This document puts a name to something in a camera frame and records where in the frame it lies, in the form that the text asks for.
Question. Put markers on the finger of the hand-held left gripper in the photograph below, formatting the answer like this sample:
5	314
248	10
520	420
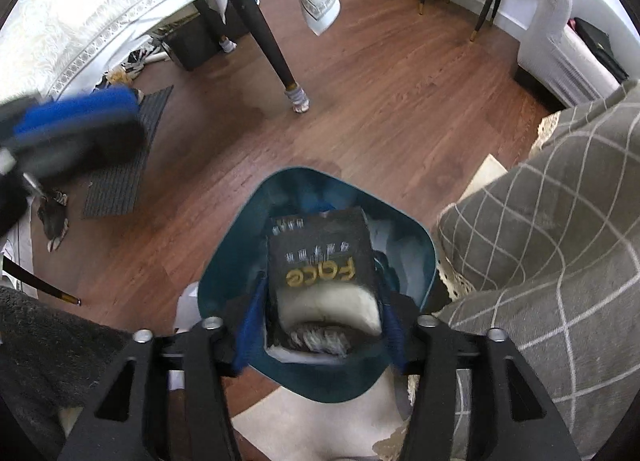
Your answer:
90	146
85	108

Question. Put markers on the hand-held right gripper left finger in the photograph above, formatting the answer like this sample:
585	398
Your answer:
250	331

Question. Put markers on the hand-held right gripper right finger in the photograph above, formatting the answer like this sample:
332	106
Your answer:
395	336

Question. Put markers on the dark teal trash bin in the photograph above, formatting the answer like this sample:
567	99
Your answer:
230	286

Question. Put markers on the black tissue packet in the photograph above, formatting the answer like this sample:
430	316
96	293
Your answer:
320	251

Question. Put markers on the grey ribbed floor mat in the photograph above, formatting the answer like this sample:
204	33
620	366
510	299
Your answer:
125	161

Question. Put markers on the dark slipper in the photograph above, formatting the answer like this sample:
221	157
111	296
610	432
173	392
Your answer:
52	221

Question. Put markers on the black rod with gold tip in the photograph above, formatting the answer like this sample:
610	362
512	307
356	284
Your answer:
45	287

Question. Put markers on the table with white cloth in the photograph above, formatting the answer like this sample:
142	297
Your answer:
100	1

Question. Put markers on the black storage box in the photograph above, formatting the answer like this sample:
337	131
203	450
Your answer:
192	43

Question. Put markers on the dark table leg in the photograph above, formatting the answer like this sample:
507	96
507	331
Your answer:
265	36
215	23

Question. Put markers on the dark grey fuzzy cloth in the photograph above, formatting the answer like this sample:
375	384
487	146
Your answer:
45	356

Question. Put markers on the grey checked tablecloth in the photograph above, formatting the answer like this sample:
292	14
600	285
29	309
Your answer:
550	241

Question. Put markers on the grey armchair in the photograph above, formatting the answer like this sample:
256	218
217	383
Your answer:
555	56

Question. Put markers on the black bag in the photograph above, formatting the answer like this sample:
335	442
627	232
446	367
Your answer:
600	48

